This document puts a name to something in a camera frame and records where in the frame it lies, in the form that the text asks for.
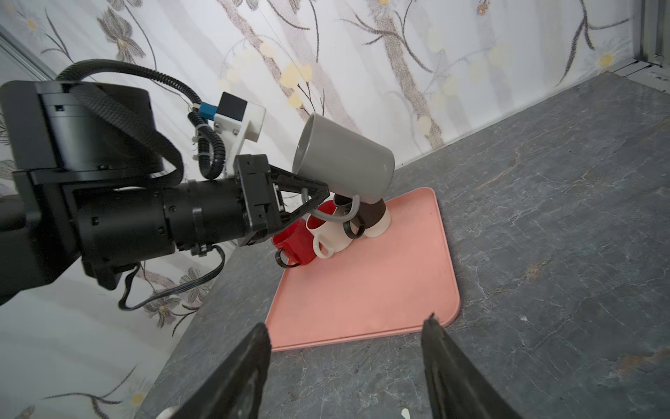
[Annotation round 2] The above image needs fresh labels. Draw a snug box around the right aluminium corner post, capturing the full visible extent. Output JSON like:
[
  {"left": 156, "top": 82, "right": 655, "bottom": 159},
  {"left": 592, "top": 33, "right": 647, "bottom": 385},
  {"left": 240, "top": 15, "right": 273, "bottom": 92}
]
[{"left": 633, "top": 0, "right": 669, "bottom": 69}]

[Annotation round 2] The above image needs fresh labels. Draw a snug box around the black mug white base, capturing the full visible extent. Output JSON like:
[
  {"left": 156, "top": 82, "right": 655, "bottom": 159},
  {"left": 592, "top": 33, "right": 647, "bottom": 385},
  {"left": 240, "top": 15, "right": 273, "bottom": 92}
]
[{"left": 343, "top": 199, "right": 391, "bottom": 239}]

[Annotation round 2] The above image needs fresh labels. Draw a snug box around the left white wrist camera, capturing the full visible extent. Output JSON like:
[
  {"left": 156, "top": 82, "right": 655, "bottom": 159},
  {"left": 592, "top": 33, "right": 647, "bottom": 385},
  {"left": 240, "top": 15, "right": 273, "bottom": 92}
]
[{"left": 198, "top": 92, "right": 266, "bottom": 178}]

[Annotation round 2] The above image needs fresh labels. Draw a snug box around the pink plastic tray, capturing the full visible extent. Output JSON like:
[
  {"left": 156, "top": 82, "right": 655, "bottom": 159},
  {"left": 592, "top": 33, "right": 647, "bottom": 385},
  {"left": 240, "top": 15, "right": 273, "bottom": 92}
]
[{"left": 265, "top": 187, "right": 461, "bottom": 352}]

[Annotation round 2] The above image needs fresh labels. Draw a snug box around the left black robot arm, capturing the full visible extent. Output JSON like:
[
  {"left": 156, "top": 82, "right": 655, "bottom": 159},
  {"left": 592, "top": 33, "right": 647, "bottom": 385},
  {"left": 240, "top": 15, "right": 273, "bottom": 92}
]
[{"left": 1, "top": 59, "right": 330, "bottom": 301}]

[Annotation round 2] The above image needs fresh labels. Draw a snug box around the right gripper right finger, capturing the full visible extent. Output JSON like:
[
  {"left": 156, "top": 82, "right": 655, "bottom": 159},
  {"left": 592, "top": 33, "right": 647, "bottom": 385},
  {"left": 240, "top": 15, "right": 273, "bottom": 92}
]
[{"left": 420, "top": 315, "right": 520, "bottom": 419}]

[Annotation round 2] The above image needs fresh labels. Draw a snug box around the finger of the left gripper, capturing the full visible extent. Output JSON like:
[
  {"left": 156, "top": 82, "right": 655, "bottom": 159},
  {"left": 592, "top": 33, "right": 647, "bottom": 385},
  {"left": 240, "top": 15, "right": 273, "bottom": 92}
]
[
  {"left": 279, "top": 190, "right": 327, "bottom": 230},
  {"left": 270, "top": 165, "right": 330, "bottom": 197}
]

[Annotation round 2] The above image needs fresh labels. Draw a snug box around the tall grey mug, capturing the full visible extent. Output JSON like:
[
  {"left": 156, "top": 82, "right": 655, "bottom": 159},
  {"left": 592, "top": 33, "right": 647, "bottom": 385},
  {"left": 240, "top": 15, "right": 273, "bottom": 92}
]
[{"left": 292, "top": 113, "right": 395, "bottom": 204}]

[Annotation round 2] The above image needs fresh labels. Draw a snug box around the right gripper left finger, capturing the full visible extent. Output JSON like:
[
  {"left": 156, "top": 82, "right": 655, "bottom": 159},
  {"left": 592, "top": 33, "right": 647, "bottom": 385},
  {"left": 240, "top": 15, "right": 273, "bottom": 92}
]
[{"left": 171, "top": 323, "right": 271, "bottom": 418}]

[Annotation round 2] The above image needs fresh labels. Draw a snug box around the red mug black handle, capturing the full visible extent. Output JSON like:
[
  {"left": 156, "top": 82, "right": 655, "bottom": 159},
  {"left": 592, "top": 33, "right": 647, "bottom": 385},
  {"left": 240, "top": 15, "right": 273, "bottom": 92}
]
[{"left": 272, "top": 218, "right": 317, "bottom": 269}]

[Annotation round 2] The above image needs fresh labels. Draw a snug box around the white mug red inside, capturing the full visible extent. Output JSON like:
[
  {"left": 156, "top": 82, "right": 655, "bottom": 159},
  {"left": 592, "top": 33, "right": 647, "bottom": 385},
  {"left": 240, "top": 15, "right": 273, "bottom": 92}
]
[{"left": 306, "top": 215, "right": 352, "bottom": 259}]

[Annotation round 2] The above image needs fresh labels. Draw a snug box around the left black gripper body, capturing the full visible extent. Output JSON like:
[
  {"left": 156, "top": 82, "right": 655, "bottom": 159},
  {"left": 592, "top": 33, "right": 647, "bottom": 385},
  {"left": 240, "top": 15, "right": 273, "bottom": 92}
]
[{"left": 234, "top": 155, "right": 285, "bottom": 246}]

